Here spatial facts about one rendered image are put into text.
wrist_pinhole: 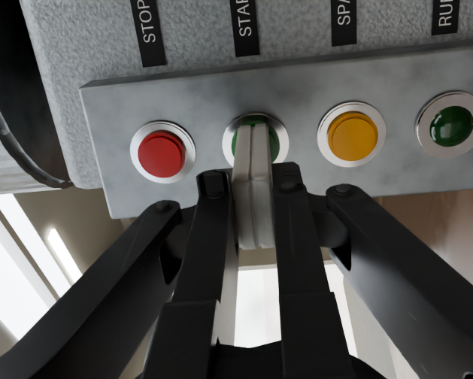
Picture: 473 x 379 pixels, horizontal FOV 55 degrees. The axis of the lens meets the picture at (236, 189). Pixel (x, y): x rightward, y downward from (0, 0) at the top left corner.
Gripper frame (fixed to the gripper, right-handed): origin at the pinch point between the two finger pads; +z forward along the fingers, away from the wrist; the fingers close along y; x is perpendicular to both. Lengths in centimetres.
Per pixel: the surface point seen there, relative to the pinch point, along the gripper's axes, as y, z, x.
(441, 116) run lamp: 9.6, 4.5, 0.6
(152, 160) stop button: -5.6, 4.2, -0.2
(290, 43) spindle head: 2.3, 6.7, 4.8
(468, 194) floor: 146, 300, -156
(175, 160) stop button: -4.3, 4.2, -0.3
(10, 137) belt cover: -15.4, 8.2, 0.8
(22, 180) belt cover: -16.6, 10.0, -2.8
